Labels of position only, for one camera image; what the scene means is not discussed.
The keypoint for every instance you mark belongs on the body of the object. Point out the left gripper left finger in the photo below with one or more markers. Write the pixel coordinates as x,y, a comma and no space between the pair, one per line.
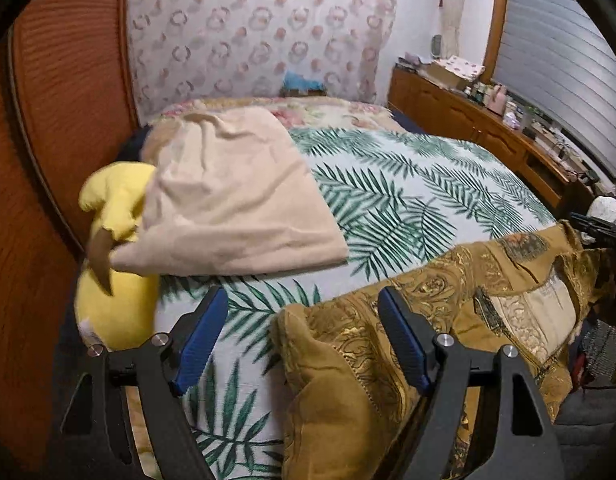
92,437

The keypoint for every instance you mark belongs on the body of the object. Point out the cardboard box with blue cloth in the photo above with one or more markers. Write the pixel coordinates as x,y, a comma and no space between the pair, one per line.
296,86

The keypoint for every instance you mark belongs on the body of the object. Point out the floral cream blanket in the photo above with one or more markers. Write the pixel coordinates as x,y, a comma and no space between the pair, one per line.
304,111

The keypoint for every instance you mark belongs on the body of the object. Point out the circle pattern lace curtain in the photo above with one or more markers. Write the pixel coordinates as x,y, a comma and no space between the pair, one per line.
188,49

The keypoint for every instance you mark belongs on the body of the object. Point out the beige folded cloth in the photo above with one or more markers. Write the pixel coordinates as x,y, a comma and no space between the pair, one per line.
230,195

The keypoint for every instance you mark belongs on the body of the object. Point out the pink kettle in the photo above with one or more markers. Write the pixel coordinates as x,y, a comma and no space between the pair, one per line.
498,100

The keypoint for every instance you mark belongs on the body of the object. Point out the cardboard box floral cover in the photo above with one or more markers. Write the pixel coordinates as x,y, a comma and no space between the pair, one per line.
453,73

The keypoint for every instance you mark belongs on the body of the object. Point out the golden brown patterned garment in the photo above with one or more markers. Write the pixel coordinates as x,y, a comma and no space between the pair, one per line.
531,290

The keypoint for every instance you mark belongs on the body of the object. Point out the grey window blind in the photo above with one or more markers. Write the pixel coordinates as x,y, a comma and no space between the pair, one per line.
554,57

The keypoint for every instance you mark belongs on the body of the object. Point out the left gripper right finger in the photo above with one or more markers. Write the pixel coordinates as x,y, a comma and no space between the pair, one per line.
512,437

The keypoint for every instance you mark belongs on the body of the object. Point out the palm leaf print blanket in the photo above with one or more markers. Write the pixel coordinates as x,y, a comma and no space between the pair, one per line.
400,200

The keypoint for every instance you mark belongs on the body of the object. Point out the wooden sideboard cabinet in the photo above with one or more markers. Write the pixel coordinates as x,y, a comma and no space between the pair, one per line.
443,113

